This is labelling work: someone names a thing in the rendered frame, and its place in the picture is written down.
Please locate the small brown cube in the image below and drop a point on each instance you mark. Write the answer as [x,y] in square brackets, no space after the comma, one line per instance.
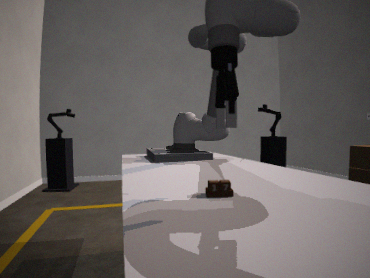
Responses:
[225,185]
[213,185]

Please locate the brown wooden tray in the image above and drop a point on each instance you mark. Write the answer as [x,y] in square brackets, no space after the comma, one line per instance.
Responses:
[219,193]

